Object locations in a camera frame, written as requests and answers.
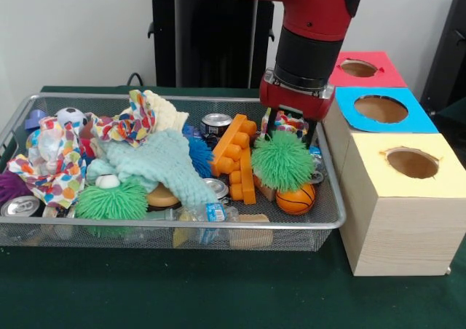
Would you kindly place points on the dark green tablecloth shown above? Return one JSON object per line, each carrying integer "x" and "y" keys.
{"x": 218, "y": 292}

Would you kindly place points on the wooden box with three holes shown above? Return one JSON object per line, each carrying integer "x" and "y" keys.
{"x": 400, "y": 227}

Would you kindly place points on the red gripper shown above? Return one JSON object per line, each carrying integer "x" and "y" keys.
{"x": 295, "y": 100}

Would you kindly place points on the black panel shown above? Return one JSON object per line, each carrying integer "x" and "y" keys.
{"x": 450, "y": 52}

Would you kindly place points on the small soccer ball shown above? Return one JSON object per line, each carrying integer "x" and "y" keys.
{"x": 70, "y": 116}

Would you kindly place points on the white colourful print cloth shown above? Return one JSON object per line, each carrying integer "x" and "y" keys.
{"x": 127, "y": 121}

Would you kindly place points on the blue spiky ball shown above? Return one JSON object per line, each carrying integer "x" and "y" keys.
{"x": 200, "y": 154}

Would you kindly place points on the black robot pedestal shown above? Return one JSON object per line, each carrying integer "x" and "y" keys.
{"x": 211, "y": 38}

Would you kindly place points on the orange toy block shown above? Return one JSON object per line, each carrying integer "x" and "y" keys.
{"x": 244, "y": 177}
{"x": 233, "y": 143}

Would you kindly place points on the cream waffle cloth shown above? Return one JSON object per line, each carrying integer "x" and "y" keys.
{"x": 166, "y": 111}

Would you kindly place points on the heart print cloth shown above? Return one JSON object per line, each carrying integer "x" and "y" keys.
{"x": 47, "y": 161}

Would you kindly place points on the light teal waffle cloth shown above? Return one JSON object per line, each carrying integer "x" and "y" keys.
{"x": 160, "y": 165}

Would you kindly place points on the green spiky ball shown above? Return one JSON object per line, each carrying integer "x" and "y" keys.
{"x": 282, "y": 160}

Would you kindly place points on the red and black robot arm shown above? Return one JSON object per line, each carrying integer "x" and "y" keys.
{"x": 306, "y": 9}

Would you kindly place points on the orange mini basketball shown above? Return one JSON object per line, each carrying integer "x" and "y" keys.
{"x": 296, "y": 199}

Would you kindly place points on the polka dot cloth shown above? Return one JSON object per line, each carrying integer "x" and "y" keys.
{"x": 287, "y": 121}

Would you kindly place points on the green fuzzy monster toy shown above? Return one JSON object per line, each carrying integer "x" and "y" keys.
{"x": 111, "y": 200}

